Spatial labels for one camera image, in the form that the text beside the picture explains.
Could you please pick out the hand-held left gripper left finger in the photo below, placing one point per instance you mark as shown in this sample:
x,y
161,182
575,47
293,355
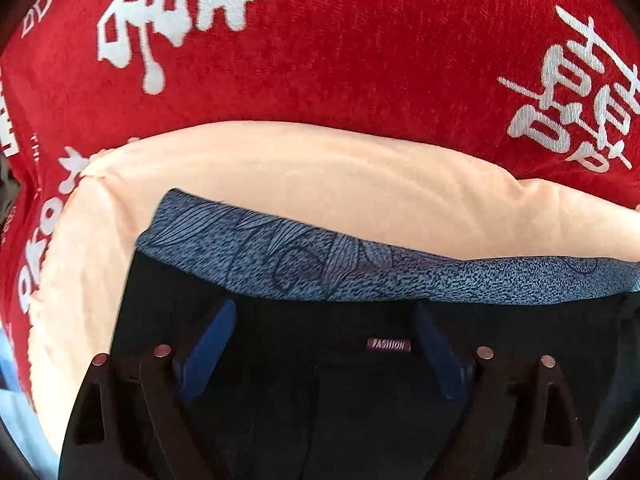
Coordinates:
x,y
210,350

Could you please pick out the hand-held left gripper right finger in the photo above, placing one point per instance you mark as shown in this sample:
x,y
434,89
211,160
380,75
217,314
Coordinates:
x,y
435,350

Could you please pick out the black pants with blue waistband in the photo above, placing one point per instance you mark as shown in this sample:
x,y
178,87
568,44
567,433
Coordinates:
x,y
325,270

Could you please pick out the cream blanket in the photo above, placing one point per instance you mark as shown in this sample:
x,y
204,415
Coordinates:
x,y
300,170

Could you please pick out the red printed blanket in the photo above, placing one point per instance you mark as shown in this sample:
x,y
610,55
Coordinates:
x,y
350,60

